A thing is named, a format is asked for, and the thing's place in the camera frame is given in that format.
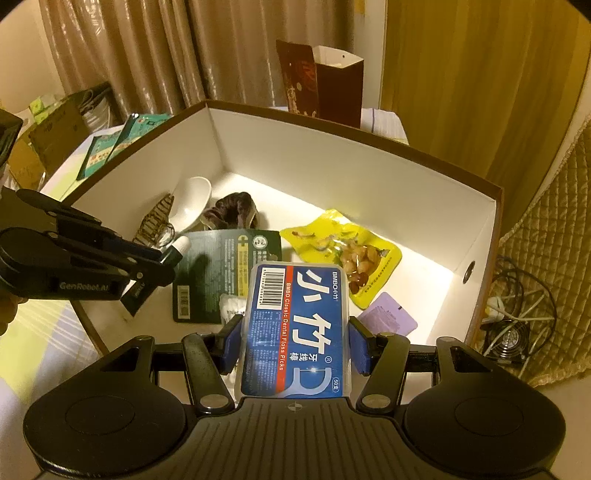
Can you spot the dark green card package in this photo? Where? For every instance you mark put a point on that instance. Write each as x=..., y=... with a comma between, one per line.
x=217, y=263

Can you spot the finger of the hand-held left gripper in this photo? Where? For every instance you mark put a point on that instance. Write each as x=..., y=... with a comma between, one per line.
x=60, y=207
x=138, y=265

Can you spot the brown scrunchie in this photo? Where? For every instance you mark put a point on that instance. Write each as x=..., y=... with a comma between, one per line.
x=233, y=210

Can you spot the yellow snack packet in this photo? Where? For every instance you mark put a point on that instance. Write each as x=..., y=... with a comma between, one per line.
x=337, y=249

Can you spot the chair with quilted cover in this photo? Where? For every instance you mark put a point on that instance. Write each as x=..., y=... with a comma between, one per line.
x=563, y=221

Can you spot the person's left hand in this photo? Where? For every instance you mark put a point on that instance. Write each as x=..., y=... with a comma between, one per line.
x=7, y=318

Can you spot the white paper bag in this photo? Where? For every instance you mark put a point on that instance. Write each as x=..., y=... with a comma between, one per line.
x=99, y=104

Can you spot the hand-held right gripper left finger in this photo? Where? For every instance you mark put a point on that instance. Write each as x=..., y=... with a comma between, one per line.
x=231, y=344

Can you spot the clear floss box blue label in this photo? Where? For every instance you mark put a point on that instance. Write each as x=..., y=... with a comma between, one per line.
x=295, y=332

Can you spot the plain cardboard carton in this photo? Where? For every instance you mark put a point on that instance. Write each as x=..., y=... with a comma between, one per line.
x=60, y=134

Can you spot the dark green tube white cap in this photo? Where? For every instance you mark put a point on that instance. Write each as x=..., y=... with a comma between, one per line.
x=178, y=247

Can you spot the brown curtain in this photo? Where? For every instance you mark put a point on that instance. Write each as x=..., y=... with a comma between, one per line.
x=184, y=46

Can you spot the green food packet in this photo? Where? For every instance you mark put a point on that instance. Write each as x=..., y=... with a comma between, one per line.
x=138, y=131
x=94, y=157

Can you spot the small black fan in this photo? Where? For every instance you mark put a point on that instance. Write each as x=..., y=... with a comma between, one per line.
x=508, y=341

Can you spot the purple tube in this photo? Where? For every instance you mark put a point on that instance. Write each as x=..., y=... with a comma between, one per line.
x=388, y=316

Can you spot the white plastic spoon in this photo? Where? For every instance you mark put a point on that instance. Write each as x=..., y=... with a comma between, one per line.
x=194, y=198

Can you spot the dark red gift bag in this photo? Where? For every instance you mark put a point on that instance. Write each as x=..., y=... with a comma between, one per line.
x=323, y=87

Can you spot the wooden door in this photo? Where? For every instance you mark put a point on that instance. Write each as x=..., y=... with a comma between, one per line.
x=461, y=92

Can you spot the brown cardboard box white inside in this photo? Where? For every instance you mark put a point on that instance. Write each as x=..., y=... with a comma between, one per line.
x=323, y=157

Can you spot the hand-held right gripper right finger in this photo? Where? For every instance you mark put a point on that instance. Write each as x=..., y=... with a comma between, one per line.
x=359, y=344

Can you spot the bag of cotton swabs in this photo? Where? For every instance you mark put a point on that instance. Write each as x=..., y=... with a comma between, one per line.
x=231, y=307

